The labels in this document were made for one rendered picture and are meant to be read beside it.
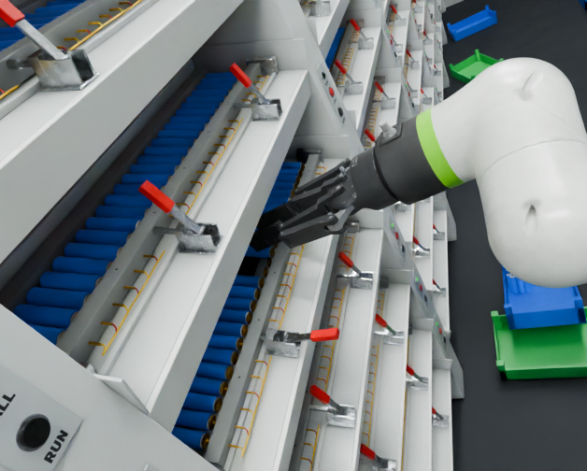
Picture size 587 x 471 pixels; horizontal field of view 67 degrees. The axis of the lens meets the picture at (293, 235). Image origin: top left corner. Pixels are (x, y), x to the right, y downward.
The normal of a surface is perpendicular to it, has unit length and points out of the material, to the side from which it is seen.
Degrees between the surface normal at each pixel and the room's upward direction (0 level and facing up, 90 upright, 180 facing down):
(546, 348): 0
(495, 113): 36
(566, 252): 68
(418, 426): 19
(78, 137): 108
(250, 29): 90
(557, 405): 0
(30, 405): 90
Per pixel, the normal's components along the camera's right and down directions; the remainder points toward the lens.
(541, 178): -0.50, -0.42
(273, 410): -0.15, -0.73
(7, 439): 0.87, -0.19
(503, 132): -0.73, -0.21
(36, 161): 0.96, 0.04
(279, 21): -0.22, 0.69
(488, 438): -0.45, -0.70
